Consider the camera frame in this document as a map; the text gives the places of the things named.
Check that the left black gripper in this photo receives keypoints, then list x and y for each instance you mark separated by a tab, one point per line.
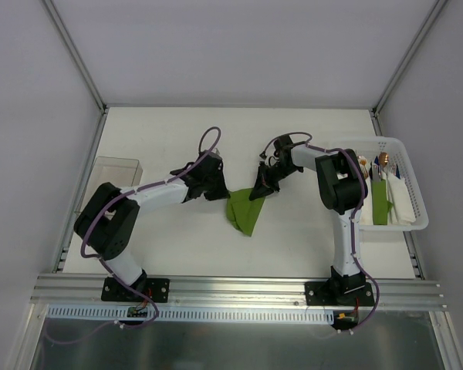
214	184

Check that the white plastic basket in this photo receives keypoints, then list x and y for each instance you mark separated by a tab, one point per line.
370	147

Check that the white rolled napkin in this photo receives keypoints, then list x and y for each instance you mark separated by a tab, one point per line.
402	212
367	208

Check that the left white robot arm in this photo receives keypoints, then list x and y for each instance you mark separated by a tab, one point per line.
107	221

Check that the green paper napkin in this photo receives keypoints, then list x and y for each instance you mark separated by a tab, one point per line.
243	213

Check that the white rolled napkin right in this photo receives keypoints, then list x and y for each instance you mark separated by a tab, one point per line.
402	212

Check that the white slotted cable duct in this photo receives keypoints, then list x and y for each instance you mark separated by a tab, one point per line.
170	313

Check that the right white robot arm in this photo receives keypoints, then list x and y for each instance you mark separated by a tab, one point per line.
342	190

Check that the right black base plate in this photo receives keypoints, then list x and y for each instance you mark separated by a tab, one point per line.
324	293

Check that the white rolled napkin middle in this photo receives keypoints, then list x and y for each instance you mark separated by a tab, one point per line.
367	208

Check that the copper spoon in basket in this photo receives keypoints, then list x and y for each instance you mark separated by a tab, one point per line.
383	160

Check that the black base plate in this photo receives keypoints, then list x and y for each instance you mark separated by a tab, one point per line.
324	293
157	289

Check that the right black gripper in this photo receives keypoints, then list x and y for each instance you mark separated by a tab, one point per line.
266	177

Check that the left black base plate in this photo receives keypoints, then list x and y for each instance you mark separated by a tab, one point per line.
157	289

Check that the clear plastic utensil box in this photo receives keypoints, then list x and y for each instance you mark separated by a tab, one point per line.
121	172

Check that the green rolled napkin in basket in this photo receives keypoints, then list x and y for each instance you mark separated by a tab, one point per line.
381	206

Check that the aluminium rail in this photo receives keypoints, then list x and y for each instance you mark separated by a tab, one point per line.
238	292

